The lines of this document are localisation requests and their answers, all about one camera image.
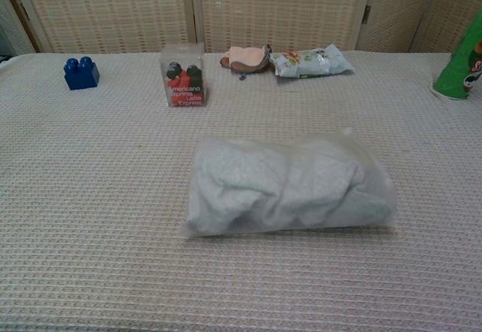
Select beige woven tablecloth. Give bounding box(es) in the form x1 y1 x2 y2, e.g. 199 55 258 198
0 50 482 332

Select clear box of capsules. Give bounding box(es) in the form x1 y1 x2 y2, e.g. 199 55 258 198
159 41 208 108

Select woven folding screen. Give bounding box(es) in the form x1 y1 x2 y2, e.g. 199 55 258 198
0 0 482 54

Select white clothes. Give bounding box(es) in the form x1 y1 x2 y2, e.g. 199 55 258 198
187 139 391 234

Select blue toy building block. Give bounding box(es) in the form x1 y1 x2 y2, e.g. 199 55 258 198
63 56 101 91

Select pale blue snack bag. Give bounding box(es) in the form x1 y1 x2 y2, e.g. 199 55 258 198
269 43 355 79

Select white bagged cloth bundle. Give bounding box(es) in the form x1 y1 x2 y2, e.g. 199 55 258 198
184 126 398 239

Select pink cloth with grey trim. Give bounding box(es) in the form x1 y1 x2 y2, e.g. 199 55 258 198
219 44 273 81

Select green chips can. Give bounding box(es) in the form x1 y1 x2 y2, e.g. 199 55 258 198
430 18 482 101

